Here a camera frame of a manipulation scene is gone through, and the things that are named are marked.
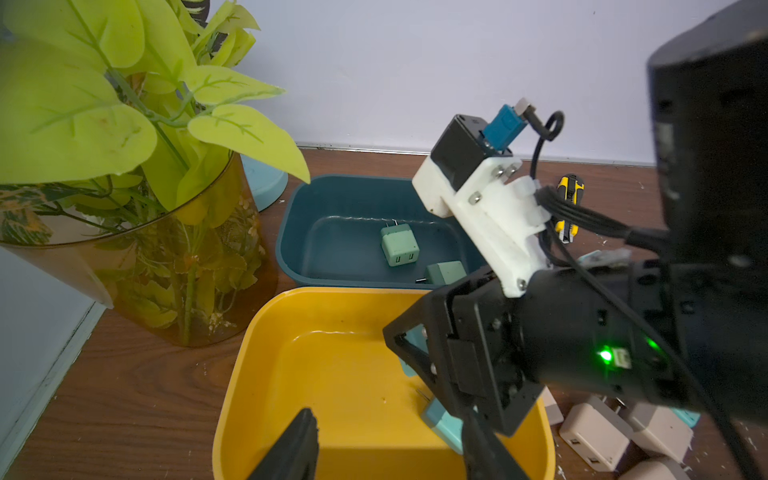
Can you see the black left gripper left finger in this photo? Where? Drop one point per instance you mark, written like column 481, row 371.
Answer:
column 294, row 455

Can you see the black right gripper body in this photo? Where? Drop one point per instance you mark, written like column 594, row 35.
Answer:
column 475, row 348

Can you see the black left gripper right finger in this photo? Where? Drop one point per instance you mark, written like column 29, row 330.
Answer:
column 485, row 457

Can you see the green plug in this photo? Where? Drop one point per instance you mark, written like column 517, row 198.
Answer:
column 443, row 273
column 689, row 418
column 447, row 427
column 399, row 245

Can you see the pink plug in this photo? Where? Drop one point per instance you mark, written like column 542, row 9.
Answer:
column 597, row 434
column 553, row 412
column 657, row 430
column 656, row 469

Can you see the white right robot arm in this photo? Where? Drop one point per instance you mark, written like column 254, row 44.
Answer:
column 674, row 316

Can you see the yellow storage bin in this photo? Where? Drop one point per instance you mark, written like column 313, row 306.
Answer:
column 323, row 349

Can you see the teal storage bin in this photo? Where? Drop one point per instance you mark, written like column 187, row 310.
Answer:
column 331, row 234

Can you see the yellow black utility knife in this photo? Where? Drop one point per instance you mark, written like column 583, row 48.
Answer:
column 570, row 188

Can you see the light blue dish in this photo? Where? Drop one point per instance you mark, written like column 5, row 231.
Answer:
column 267, row 184

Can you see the potted green plant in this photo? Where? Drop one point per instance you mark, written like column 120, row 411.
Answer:
column 124, row 130

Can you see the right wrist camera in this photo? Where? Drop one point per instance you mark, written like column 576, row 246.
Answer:
column 470, row 175

